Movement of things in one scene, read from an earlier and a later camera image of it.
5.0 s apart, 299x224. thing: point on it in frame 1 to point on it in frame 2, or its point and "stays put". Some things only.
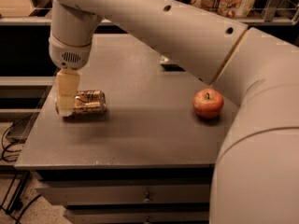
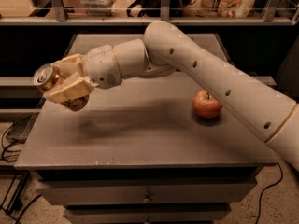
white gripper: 69,56 to 99,65
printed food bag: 230,1 stays put
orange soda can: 89,102 to 46,77
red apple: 207,103 stays put
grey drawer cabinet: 149,158 stays put
